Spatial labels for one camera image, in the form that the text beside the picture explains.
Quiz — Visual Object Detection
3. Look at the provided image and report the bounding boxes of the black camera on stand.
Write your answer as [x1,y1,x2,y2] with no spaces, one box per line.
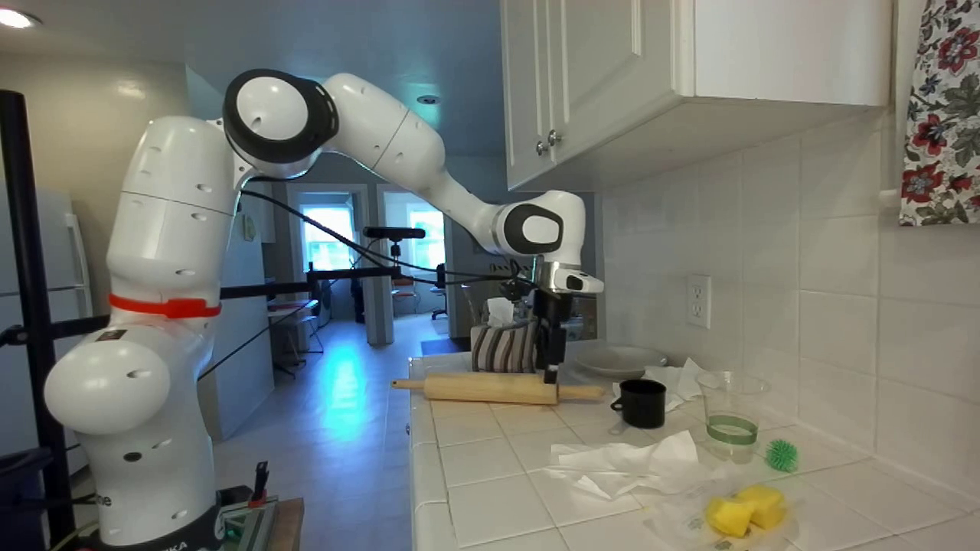
[360,224,428,349]

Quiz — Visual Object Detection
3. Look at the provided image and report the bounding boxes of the recessed ceiling light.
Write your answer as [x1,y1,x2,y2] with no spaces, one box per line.
[0,3,44,33]

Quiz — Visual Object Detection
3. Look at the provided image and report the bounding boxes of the white wall outlet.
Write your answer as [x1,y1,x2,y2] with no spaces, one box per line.
[683,272,718,331]

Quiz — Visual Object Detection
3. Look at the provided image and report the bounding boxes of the white upper cabinet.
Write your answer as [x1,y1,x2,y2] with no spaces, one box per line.
[500,0,895,196]

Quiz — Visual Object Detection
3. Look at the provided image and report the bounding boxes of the glass jar with green band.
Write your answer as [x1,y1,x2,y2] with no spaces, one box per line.
[700,370,762,463]

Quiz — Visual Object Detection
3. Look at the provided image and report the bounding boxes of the red and black clamp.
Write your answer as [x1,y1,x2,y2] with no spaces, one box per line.
[247,459,272,505]

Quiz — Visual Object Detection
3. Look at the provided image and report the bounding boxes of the yellow sponge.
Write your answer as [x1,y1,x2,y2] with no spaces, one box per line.
[734,482,790,531]

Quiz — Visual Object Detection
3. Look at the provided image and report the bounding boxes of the black mug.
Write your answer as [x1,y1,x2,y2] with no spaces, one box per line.
[608,376,668,431]

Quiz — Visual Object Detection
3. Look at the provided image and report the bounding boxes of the striped tissue box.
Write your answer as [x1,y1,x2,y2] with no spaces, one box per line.
[468,322,542,376]

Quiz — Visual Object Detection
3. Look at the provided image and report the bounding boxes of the dark blue bin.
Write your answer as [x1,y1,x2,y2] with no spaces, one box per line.
[0,448,55,551]

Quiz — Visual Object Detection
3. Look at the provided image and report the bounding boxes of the white paper towel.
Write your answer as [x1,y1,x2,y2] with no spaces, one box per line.
[544,425,707,501]

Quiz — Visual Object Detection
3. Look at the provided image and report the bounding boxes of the green scrubber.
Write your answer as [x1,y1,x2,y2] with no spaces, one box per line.
[762,439,802,474]

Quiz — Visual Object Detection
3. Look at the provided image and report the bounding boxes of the white plate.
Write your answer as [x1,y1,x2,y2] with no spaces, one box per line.
[564,339,668,379]

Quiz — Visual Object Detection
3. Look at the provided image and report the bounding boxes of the wooden base board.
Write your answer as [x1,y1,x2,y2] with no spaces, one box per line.
[217,497,306,551]

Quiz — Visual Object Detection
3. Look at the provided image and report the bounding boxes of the black cable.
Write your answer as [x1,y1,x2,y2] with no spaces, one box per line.
[243,182,535,287]

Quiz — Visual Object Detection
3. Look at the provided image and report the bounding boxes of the clear plastic bag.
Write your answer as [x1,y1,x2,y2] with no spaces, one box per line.
[653,469,810,551]

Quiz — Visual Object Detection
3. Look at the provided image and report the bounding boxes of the white tissue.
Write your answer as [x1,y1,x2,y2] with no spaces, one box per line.
[483,294,520,331]

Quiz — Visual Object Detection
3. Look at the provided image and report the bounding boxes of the wooden rolling pin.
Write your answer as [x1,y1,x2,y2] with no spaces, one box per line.
[391,370,612,409]

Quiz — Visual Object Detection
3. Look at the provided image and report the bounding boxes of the black stand pole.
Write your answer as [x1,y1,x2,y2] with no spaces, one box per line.
[0,89,80,549]

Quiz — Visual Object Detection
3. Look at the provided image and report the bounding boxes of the floral curtain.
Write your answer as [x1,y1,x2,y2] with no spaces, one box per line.
[897,0,980,228]

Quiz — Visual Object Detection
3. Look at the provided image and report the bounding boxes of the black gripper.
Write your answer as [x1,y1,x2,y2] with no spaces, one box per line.
[530,287,572,385]

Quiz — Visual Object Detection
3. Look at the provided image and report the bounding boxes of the bright window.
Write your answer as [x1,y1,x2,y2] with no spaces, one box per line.
[297,196,360,272]
[381,192,450,275]

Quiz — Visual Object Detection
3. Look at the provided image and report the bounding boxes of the black camera mounting bar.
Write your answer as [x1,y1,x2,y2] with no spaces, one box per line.
[0,261,534,349]

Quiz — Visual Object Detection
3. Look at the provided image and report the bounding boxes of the yellow lemon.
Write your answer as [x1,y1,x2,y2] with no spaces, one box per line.
[705,497,757,542]

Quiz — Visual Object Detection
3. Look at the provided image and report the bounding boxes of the crumpled clear plastic wrap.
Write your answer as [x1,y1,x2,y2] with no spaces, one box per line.
[646,356,731,416]

